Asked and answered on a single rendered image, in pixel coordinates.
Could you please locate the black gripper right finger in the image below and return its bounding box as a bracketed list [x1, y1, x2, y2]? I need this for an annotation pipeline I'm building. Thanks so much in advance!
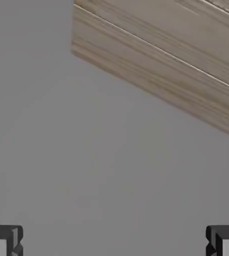
[205, 224, 229, 256]

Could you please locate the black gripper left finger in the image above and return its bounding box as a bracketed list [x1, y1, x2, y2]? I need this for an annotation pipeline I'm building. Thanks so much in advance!
[0, 224, 25, 256]

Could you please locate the light wood cabinet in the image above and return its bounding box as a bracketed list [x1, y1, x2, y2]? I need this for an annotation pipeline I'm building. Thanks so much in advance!
[70, 0, 229, 142]

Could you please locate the light wood cabinet door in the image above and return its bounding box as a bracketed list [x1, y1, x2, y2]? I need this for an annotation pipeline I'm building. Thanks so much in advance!
[73, 0, 229, 92]

